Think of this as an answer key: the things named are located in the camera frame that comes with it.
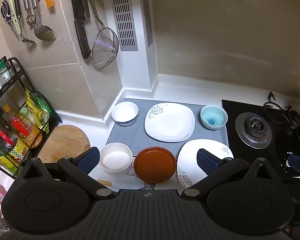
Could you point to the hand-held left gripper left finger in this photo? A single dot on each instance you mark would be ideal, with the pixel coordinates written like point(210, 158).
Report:
point(88, 160)

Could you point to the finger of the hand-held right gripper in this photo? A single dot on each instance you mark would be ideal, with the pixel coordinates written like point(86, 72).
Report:
point(299, 163)

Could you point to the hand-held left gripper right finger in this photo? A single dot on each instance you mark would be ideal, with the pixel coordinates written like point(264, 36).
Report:
point(207, 161)

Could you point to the square white floral plate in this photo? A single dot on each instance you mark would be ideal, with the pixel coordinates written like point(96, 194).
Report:
point(170, 122)
point(190, 160)

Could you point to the plain white bowl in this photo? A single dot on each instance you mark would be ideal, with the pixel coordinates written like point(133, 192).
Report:
point(115, 157)

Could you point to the brown round plate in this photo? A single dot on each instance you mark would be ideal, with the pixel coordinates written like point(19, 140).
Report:
point(155, 164)

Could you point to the white bowl with blue pattern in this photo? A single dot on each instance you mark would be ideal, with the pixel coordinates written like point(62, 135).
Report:
point(125, 112)

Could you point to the small yellow sponge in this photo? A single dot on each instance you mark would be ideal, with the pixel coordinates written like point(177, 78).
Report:
point(104, 182)

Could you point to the round wooden cutting board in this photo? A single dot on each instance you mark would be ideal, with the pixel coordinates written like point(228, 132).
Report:
point(65, 142)

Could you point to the teal glazed bowl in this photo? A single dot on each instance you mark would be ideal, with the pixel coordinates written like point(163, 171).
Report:
point(213, 117)

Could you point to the grey dish mat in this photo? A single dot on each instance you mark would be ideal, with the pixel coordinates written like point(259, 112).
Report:
point(130, 135)

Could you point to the black glass gas stove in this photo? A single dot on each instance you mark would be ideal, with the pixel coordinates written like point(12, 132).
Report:
point(230, 115)

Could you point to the round metal stove burner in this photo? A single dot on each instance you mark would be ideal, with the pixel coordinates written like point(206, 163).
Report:
point(253, 131)

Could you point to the black iron pot support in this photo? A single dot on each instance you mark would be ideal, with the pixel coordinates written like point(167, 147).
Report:
point(277, 106)

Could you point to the white mat with line pattern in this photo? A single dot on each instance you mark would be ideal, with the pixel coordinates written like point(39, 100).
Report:
point(148, 186)

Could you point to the yellow label seasoning box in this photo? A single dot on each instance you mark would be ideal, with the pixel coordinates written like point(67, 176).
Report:
point(18, 152)

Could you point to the yellow green food packet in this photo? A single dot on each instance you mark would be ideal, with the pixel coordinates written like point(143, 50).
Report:
point(37, 110)

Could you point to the cooking oil bottle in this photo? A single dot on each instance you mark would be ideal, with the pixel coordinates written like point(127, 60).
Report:
point(23, 126)

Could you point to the red cap sauce bottle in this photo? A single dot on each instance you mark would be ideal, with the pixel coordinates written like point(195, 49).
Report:
point(3, 136)

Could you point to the black metal storage rack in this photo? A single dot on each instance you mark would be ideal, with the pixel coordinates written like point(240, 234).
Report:
point(17, 65)

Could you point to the green cap spice jar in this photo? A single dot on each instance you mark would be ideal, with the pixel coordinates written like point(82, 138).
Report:
point(4, 70)

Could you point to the metal serving spoon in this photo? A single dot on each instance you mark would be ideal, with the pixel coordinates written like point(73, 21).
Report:
point(41, 22)

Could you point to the grey vent grille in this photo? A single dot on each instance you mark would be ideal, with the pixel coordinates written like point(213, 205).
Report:
point(122, 17)

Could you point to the kitchen scissors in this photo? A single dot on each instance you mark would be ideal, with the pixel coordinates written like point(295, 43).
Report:
point(7, 13)

